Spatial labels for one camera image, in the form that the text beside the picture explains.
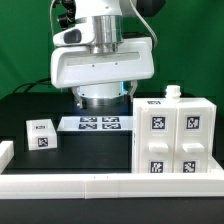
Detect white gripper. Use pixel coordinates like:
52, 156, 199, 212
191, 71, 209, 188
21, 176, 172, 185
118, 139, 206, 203
51, 37, 154, 109

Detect white cabinet top block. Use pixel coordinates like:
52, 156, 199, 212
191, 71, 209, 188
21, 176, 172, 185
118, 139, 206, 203
26, 119, 57, 151

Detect white cabinet door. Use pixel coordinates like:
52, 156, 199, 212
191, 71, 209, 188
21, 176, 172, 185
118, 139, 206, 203
173, 106, 216, 173
138, 108, 175, 173

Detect white cabinet body box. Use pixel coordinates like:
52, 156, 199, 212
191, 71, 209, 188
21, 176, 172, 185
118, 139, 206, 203
131, 85, 216, 174

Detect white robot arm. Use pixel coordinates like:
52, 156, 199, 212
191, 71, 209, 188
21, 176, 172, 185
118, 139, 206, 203
51, 0, 166, 108

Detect white U-shaped obstacle fence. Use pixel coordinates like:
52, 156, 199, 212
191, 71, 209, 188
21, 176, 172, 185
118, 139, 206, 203
0, 141, 224, 199

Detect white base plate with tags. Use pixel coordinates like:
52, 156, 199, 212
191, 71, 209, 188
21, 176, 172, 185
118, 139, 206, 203
57, 116, 133, 132

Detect black cables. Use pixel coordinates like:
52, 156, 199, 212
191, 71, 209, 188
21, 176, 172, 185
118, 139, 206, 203
12, 77, 54, 95

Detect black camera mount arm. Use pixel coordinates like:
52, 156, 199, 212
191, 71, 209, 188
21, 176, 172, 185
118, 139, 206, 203
56, 0, 76, 30

